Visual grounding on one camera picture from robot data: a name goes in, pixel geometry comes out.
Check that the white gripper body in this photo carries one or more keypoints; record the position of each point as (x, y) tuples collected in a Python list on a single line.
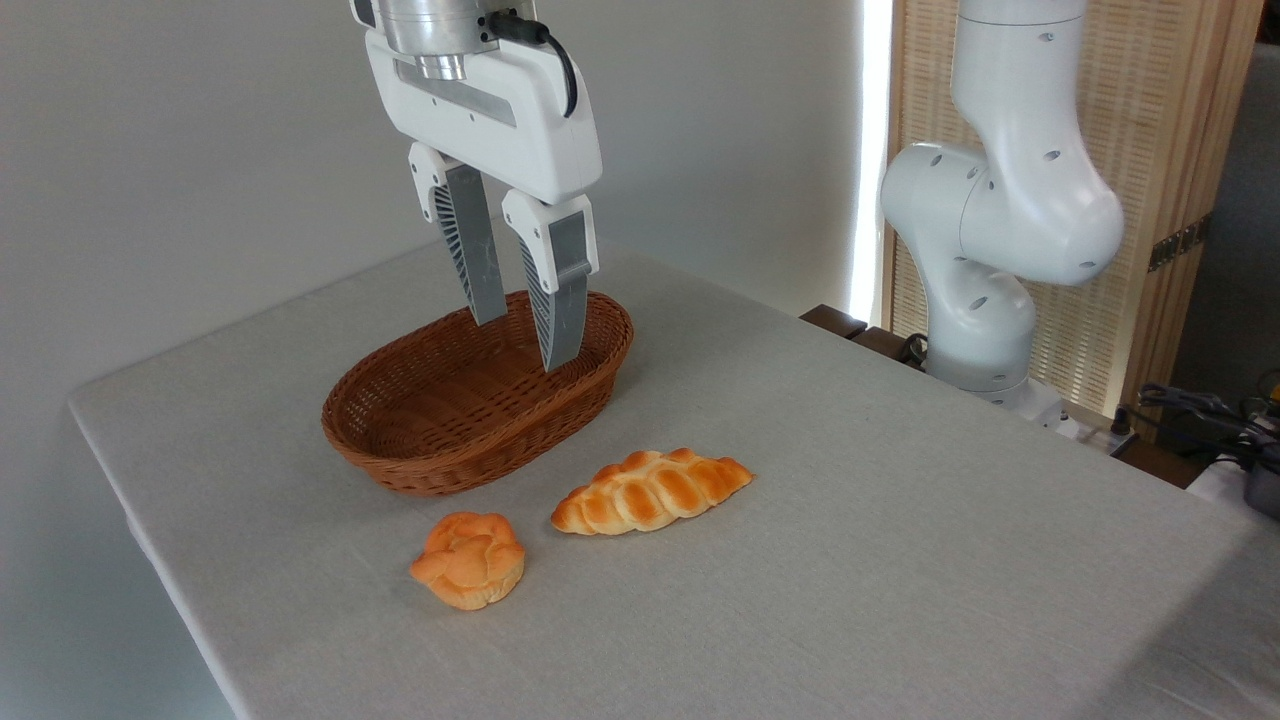
[(520, 120)]

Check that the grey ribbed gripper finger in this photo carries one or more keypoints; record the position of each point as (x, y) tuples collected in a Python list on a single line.
[(560, 300), (475, 250)]

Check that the round knotted bread bun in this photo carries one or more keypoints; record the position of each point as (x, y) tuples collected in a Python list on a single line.
[(470, 562)]

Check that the brown wicker oval basket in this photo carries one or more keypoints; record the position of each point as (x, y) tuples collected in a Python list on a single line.
[(450, 405)]

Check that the long braided bread loaf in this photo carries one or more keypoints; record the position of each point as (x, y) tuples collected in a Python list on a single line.
[(650, 492)]

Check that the grey tablecloth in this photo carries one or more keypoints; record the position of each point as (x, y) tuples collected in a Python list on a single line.
[(850, 560)]

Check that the dark metal screen hinge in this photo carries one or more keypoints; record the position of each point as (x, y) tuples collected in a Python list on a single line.
[(1180, 243)]

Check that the wooden bamboo folding screen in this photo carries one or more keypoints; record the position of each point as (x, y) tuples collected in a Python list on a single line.
[(1160, 110)]

